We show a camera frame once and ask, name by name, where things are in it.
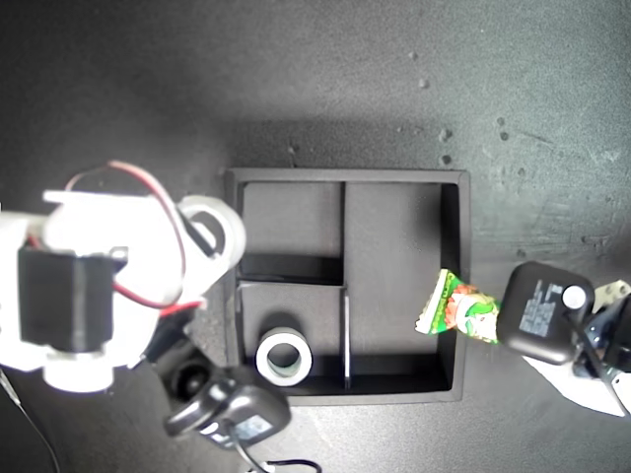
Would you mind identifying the white tape roll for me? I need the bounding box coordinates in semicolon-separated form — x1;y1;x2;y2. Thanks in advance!
254;328;314;388
177;195;247;277

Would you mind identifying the green printed snack bar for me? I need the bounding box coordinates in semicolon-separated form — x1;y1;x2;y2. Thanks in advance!
414;268;504;345

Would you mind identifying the black tray with wells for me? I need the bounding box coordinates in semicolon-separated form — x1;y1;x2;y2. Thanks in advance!
224;167;470;408

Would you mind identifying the red motor wire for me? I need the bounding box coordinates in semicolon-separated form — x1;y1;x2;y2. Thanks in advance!
66;160;206;316

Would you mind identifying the black camera cable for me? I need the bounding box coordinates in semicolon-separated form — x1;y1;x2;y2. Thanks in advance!
561;309;631;416
230;439;324;473

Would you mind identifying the thin white wire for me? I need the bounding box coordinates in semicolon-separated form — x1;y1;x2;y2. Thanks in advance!
0;369;23;408

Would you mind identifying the thin black cable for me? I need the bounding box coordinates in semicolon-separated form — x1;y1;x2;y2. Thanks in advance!
18;402;63;473

